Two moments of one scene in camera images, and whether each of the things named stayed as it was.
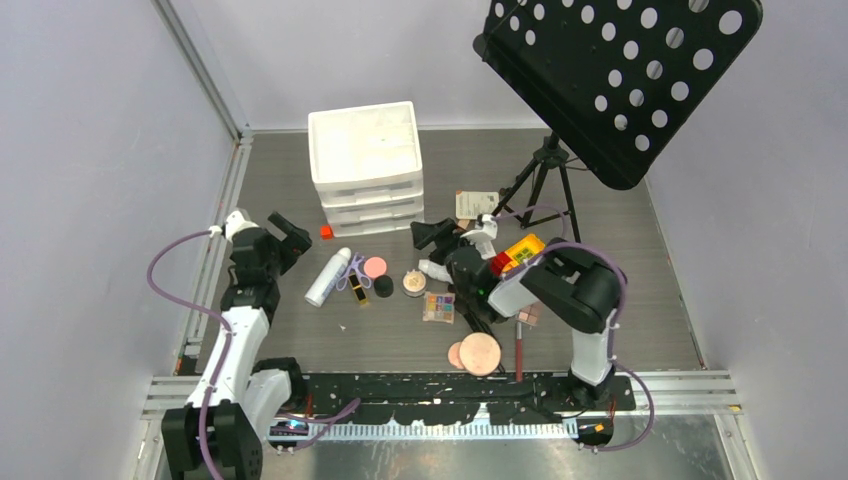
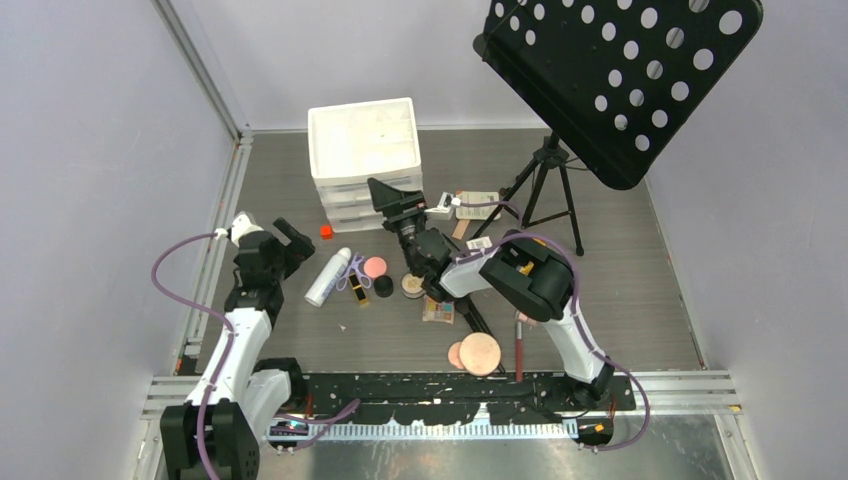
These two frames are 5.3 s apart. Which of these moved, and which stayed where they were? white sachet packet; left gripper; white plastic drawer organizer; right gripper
Moved: right gripper
Stayed: left gripper; white plastic drawer organizer; white sachet packet
